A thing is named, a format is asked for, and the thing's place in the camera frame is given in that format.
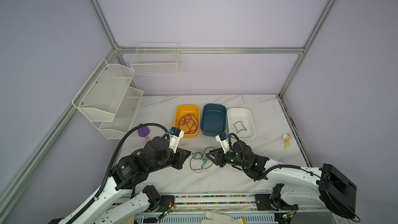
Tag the white wire wall basket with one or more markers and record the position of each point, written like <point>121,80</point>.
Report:
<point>156,58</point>

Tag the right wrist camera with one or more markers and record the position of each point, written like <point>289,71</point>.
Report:
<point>223,139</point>

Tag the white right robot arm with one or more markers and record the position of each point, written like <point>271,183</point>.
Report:
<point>324,187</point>

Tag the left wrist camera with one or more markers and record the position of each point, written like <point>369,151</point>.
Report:
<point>175,135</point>

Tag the white mesh wall shelf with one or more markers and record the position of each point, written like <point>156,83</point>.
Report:
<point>109,101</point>

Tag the small white yellow toy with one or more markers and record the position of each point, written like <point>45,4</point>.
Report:
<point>286,138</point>

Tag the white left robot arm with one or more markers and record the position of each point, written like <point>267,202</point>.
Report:
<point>115,200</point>

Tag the purple pink-handled spatula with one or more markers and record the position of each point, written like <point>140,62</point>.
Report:
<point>144,132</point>

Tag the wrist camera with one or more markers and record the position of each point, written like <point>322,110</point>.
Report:
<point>175,135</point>
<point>223,139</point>

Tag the white plastic bin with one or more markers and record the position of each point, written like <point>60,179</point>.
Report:
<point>240,122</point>

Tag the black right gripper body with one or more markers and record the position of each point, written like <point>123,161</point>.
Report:
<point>230,159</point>

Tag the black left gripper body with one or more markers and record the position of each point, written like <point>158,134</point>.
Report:
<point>169,160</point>

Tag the yellow plastic bin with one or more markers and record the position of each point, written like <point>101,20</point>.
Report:
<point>187,119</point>

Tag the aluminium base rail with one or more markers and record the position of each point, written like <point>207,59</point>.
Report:
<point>190,209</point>

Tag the teal plastic bin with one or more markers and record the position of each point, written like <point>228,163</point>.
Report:
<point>214,119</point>

